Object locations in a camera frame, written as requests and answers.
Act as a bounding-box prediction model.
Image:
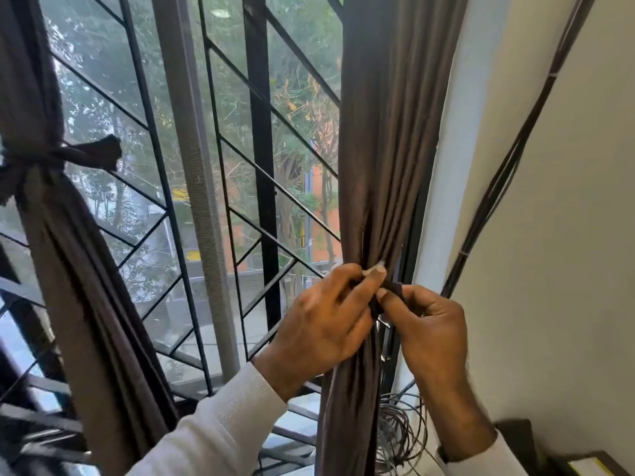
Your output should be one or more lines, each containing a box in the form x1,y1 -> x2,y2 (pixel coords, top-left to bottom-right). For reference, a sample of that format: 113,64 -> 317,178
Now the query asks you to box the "person's right hand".
375,284 -> 498,463

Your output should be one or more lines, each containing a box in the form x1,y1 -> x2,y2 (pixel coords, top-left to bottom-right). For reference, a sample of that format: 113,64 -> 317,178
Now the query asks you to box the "person's left hand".
253,262 -> 388,403

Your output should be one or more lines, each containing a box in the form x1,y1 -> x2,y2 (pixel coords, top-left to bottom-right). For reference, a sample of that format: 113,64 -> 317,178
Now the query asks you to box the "dark grey curtain tie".
0,134 -> 124,206
364,277 -> 405,318

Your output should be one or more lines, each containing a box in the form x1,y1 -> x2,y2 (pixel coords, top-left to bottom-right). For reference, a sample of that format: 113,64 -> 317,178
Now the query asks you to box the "dark grey curtain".
315,0 -> 470,476
0,0 -> 179,476

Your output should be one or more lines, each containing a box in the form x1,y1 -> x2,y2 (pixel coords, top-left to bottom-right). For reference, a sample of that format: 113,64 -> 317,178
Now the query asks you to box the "person's left forearm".
126,362 -> 290,476

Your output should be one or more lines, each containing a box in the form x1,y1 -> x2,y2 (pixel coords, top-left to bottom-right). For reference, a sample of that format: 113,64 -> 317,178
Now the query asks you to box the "person's right forearm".
436,430 -> 529,476

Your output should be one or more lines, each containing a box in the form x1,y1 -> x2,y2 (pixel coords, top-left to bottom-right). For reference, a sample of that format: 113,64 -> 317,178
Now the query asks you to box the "small black box device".
495,418 -> 552,476

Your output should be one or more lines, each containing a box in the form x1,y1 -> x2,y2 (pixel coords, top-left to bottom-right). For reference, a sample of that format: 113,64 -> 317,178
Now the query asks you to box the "orange brick building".
223,163 -> 343,266

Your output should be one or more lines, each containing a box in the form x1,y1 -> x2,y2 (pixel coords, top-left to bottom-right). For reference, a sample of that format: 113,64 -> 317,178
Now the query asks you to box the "black framed flat panel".
550,450 -> 631,476

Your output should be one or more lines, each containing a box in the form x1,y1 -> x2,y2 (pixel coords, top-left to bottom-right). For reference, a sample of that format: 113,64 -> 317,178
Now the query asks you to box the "bundle of black cables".
440,0 -> 599,299

